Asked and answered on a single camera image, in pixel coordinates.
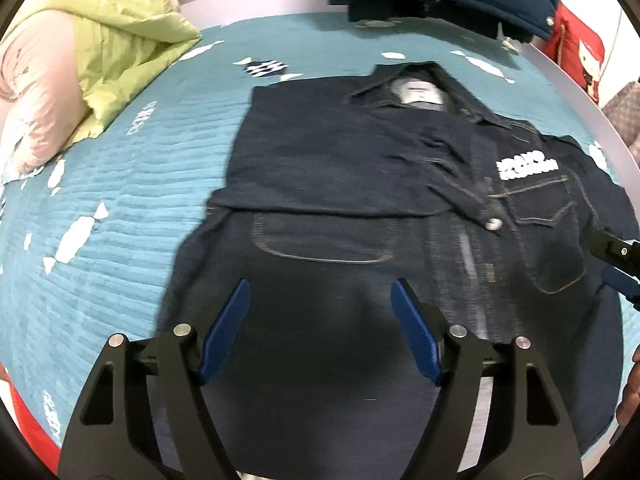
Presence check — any dark denim jacket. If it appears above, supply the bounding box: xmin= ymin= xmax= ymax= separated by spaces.
xmin=158 ymin=62 xmax=639 ymax=479

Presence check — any person's right hand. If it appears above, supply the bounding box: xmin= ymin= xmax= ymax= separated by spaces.
xmin=616 ymin=347 xmax=640 ymax=427

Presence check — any grey checked pillow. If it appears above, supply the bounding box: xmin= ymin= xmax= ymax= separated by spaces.
xmin=602 ymin=81 xmax=640 ymax=166

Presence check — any teal patterned bedspread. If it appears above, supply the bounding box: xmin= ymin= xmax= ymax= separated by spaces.
xmin=1 ymin=13 xmax=637 ymax=443

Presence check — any red cloth under bedspread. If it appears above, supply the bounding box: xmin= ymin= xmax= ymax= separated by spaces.
xmin=0 ymin=364 xmax=61 ymax=474

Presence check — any green and pink quilt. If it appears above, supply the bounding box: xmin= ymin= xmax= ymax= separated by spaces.
xmin=1 ymin=0 xmax=201 ymax=183

